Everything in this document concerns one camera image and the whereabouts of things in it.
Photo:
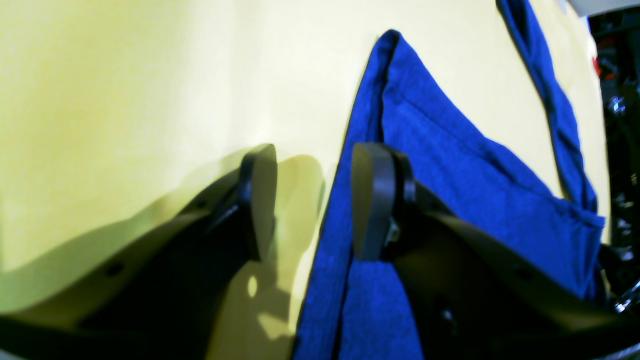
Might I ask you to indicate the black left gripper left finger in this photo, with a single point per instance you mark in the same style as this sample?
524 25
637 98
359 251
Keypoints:
158 298

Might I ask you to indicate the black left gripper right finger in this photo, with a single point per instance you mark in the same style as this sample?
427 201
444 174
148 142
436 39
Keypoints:
471 297

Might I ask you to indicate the yellow table cloth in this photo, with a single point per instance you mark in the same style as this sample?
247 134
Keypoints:
115 114

